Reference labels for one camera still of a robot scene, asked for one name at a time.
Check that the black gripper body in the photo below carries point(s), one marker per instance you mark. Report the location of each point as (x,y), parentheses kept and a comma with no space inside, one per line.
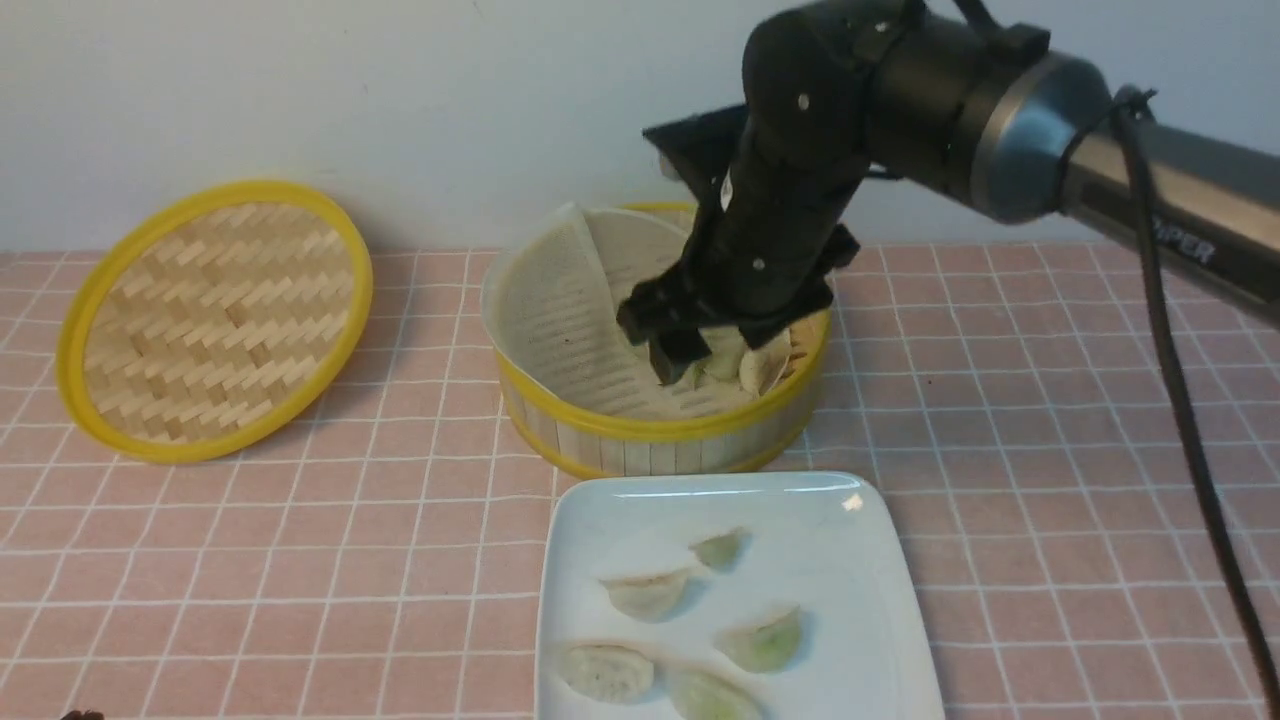
(756,259)

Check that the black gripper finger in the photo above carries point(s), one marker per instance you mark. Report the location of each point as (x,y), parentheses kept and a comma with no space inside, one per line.
(673,355)

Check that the small green dumpling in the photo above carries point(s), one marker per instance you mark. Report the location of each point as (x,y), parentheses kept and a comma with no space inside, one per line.
(721,553)

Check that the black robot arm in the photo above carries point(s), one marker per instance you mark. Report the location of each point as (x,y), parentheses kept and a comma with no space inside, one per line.
(985,115)

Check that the white square plate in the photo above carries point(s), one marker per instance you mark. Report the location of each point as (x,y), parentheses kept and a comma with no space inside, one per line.
(823,541)

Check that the pale dumpling on plate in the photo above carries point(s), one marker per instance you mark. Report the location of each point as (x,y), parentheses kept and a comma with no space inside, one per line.
(648,599)

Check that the green dumpling on plate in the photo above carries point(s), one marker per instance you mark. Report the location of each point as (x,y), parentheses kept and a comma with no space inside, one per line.
(764,648)

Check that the speckled dumpling on plate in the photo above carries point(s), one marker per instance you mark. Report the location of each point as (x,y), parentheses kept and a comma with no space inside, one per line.
(607,673)

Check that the green dumpling at plate edge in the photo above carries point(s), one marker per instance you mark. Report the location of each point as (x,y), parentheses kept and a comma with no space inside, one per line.
(696,694)

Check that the green dumpling centre steamer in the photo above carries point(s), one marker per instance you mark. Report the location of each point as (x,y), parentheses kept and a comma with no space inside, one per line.
(727,348)

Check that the beige dumpling in steamer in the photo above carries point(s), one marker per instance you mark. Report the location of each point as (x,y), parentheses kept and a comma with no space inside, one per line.
(760,369)

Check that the yellow rimmed bamboo steamer basket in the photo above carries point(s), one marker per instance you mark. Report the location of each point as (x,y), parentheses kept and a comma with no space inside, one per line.
(589,445)

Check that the white steamer liner cloth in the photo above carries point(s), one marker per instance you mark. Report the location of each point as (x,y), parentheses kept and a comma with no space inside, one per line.
(550,308)

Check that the yellow rimmed bamboo steamer lid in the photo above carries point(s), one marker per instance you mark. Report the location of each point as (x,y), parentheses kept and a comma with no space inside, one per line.
(215,323)

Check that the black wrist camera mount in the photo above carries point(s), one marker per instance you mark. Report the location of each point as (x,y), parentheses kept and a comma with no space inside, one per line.
(698,150)

